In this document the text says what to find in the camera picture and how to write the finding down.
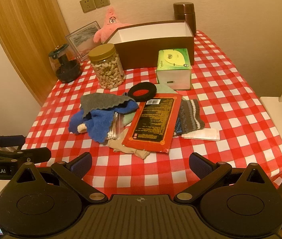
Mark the white tissue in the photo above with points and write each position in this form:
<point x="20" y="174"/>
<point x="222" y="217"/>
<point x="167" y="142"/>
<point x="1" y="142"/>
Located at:
<point x="203" y="134"/>

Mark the cotton swab bag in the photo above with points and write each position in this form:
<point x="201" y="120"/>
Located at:
<point x="117" y="127"/>

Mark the beige stocking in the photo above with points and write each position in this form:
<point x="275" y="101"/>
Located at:
<point x="117" y="146"/>

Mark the wooden door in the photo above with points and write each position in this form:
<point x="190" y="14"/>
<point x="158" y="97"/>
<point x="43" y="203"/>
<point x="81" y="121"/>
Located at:
<point x="29" y="30"/>

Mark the double wall socket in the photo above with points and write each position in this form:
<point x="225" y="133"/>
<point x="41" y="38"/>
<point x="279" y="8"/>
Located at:
<point x="90" y="5"/>

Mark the green tissue box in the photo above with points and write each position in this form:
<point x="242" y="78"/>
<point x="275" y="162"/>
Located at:
<point x="174" y="69"/>

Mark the red black snack packet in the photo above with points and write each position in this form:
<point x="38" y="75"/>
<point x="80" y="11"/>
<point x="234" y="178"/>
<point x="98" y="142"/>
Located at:
<point x="152" y="127"/>

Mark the brown metal thermos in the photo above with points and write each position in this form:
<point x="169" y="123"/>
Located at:
<point x="186" y="11"/>

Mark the framed picture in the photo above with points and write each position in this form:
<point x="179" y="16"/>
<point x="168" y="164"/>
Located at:
<point x="81" y="40"/>

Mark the dark glass jar green lid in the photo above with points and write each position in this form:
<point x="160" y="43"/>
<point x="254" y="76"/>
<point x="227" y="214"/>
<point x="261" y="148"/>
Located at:
<point x="64" y="63"/>

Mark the black red round pad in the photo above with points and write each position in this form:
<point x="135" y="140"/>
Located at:
<point x="142" y="91"/>

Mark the pink starfish plush toy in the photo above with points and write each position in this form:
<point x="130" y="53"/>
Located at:
<point x="111" y="23"/>

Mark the red white checkered tablecloth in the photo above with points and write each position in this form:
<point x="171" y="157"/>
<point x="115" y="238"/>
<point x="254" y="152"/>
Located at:
<point x="227" y="103"/>

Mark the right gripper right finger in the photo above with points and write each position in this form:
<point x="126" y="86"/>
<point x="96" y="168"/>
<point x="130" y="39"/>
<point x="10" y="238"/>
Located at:
<point x="209" y="174"/>

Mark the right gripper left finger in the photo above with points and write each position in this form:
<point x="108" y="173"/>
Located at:
<point x="70" y="174"/>

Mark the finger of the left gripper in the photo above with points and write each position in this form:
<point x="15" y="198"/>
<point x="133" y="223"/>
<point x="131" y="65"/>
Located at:
<point x="34" y="154"/>
<point x="12" y="141"/>

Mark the grey blue microfibre cloth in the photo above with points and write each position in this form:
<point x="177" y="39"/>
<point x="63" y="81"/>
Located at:
<point x="97" y="113"/>

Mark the green grey microfibre cloth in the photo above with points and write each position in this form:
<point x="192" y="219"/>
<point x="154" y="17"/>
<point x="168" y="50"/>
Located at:
<point x="164" y="89"/>

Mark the brown cardboard box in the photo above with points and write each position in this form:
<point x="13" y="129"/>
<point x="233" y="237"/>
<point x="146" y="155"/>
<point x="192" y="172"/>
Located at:
<point x="138" y="45"/>

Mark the striped knitted sock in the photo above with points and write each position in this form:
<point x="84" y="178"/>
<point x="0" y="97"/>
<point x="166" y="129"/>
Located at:
<point x="188" y="119"/>

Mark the cashew jar gold lid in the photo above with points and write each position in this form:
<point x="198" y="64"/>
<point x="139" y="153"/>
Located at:
<point x="107" y="66"/>

